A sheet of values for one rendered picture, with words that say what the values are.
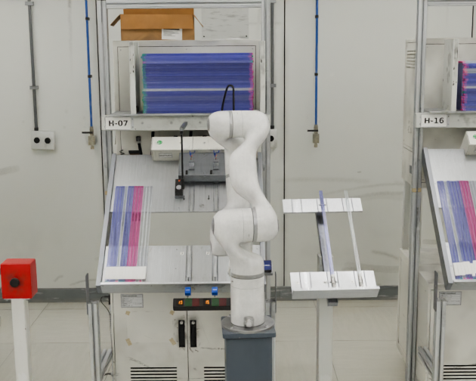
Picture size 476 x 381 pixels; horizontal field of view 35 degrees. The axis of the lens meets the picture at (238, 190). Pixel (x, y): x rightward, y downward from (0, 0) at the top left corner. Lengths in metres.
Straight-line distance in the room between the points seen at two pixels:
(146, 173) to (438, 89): 1.44
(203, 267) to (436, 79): 1.45
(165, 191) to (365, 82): 2.01
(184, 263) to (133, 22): 1.27
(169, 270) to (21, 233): 2.25
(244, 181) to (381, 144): 2.52
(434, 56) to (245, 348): 1.76
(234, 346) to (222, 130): 0.77
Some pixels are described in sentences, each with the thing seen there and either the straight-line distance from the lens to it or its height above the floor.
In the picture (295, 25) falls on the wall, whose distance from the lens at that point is 5.01.
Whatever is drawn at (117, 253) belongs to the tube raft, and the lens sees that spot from 3.29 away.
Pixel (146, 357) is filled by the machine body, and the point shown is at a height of 0.28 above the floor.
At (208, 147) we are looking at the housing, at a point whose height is 1.23.
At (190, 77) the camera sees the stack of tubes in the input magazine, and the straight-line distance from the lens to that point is 3.49.
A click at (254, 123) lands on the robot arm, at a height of 1.41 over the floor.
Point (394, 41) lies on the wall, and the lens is 5.09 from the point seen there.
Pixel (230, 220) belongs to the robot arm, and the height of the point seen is 1.09.
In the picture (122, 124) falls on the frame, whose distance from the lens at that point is 3.56.
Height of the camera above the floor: 1.66
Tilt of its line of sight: 10 degrees down
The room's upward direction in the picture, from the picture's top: 1 degrees counter-clockwise
